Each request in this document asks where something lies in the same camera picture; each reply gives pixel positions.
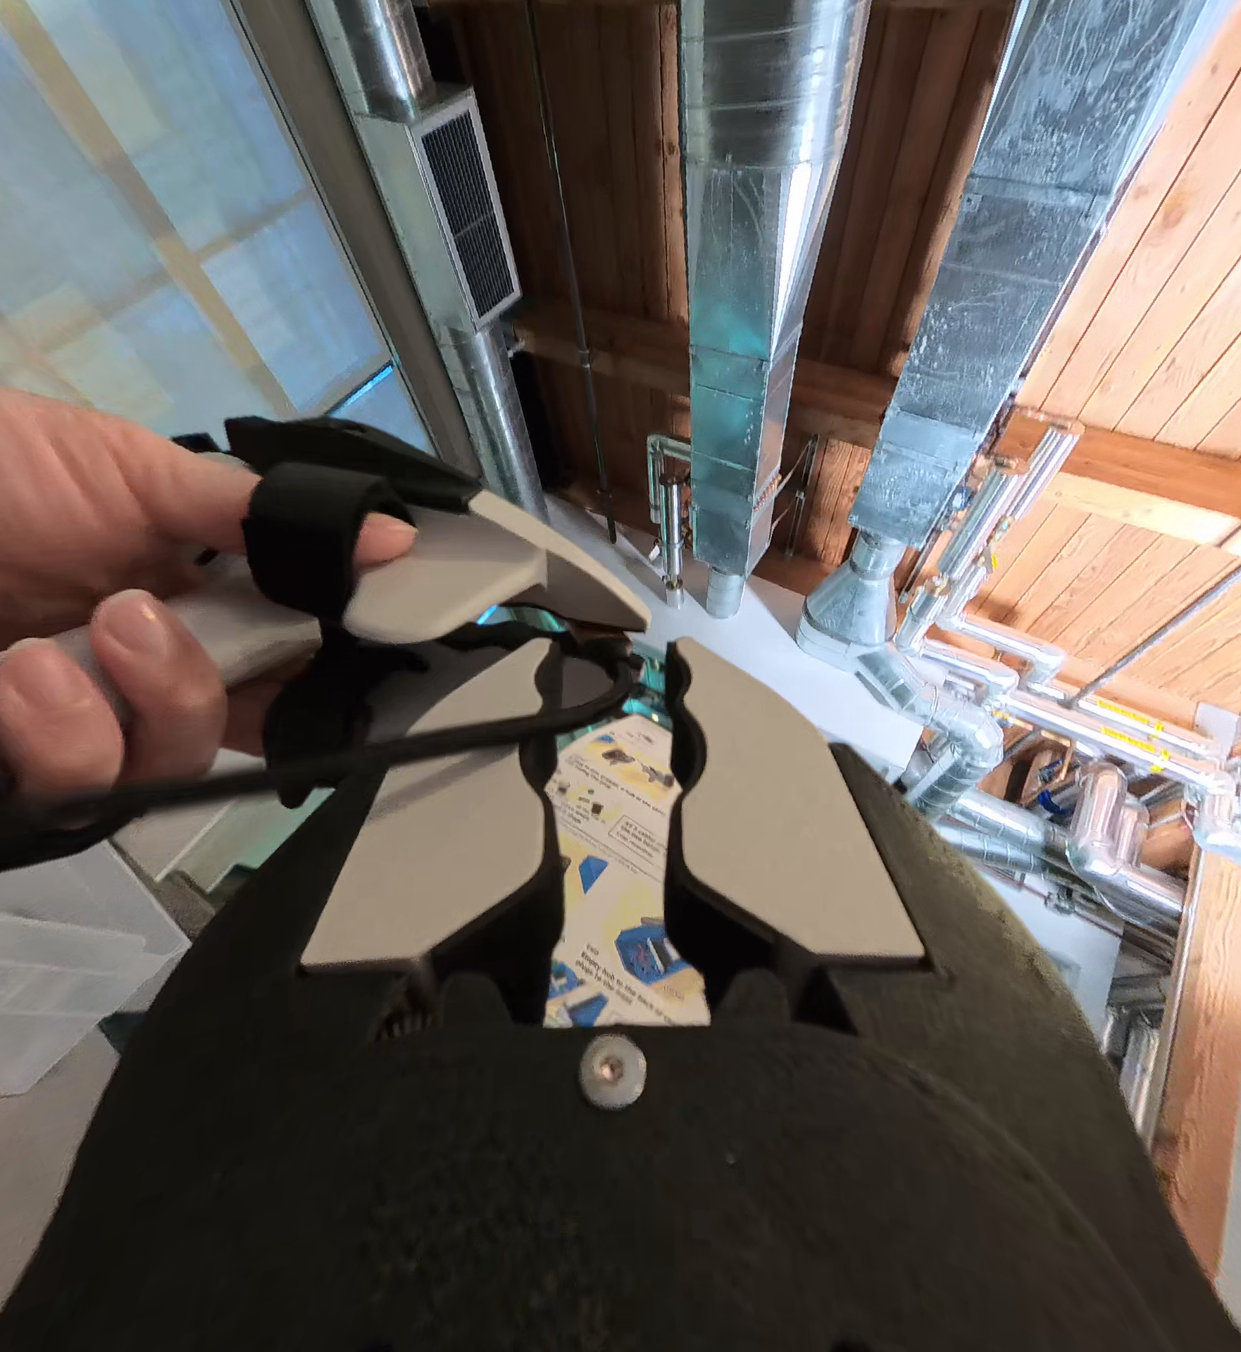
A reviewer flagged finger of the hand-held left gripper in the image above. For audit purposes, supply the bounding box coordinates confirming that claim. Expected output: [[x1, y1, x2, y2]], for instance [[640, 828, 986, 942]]
[[465, 490, 654, 636]]

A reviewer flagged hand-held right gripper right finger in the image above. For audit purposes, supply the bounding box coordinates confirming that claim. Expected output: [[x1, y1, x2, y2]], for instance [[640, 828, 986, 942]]
[[666, 636, 931, 1011]]

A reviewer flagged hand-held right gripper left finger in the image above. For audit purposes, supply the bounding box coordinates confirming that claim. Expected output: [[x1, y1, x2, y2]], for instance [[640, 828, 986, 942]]
[[298, 636, 569, 1019]]

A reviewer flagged black usb cable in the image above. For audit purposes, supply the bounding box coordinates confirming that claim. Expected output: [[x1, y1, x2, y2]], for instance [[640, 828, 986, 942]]
[[10, 636, 646, 840]]

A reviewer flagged clear plastic bin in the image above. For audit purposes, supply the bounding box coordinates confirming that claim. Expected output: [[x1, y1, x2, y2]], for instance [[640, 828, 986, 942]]
[[0, 844, 188, 1099]]

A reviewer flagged person's left hand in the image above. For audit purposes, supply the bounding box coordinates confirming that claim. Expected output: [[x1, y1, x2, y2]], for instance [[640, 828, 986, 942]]
[[0, 371, 422, 810]]

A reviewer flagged printed instruction sheet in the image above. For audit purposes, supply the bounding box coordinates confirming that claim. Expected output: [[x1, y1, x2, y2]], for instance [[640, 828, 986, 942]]
[[543, 710, 713, 1030]]

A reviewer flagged thin black ceiling pipe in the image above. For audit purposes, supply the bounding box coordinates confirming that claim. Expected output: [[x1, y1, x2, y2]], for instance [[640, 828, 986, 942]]
[[523, 0, 621, 544]]

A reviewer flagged cluster of silver pipes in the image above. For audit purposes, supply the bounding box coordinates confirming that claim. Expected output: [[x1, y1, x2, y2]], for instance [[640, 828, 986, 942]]
[[896, 421, 1241, 921]]

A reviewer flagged white vent grille box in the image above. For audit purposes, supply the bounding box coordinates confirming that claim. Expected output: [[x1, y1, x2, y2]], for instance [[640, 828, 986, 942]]
[[356, 88, 523, 333]]

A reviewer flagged large glass window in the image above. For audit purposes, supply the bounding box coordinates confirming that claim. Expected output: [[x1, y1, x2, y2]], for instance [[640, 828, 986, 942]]
[[0, 0, 439, 468]]

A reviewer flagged round silver air duct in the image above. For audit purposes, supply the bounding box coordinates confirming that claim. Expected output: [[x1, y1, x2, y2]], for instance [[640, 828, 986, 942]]
[[310, 0, 549, 515]]

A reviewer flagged rectangular silver air duct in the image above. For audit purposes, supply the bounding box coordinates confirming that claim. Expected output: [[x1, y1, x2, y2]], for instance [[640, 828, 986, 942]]
[[677, 0, 875, 621]]

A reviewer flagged wooden post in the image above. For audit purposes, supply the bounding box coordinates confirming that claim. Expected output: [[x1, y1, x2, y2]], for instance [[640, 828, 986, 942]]
[[1150, 844, 1241, 1278]]

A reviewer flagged large insulated silver duct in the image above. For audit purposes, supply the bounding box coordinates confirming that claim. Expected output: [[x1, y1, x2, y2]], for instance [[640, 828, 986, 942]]
[[797, 0, 1216, 660]]

